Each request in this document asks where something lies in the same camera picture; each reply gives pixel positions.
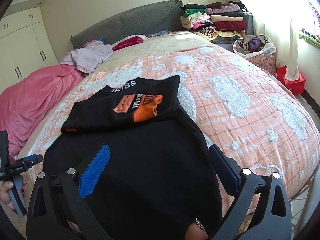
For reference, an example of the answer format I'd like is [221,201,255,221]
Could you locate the black sweater with orange print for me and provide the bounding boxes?
[43,75,222,239]

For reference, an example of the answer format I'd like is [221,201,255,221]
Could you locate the plastic bag of clothes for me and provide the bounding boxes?
[233,35,277,59]

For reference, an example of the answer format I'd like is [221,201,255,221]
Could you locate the pile of folded clothes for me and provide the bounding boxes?
[180,1,254,44]

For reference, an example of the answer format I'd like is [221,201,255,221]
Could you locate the left hand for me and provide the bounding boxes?
[0,179,27,212]

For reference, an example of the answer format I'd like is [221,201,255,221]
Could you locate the right hand thumb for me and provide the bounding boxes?
[185,219,208,240]

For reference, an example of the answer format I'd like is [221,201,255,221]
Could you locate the pink blanket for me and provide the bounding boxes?
[1,64,85,161]

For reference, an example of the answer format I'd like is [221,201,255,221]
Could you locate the lilac crumpled garment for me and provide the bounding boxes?
[59,40,113,74]

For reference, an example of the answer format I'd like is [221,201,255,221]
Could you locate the cream wardrobe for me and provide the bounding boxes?
[0,7,57,91]

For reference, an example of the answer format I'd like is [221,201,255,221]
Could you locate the orange white patterned bedspread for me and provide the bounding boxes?
[15,31,320,230]

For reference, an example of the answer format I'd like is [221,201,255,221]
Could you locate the red box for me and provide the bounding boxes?
[276,65,307,95]

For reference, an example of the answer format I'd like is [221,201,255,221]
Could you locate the red pink pillow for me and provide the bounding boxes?
[112,35,147,51]

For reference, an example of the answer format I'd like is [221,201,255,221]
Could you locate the floral fabric box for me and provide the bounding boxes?
[247,53,277,77]

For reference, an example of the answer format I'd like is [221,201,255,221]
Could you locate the green item on windowsill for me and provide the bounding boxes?
[299,28,320,48]

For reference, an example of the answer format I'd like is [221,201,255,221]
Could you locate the grey quilted headboard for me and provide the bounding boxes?
[70,0,183,49]

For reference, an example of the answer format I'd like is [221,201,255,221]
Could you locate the cream curtain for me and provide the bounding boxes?
[240,0,319,81]

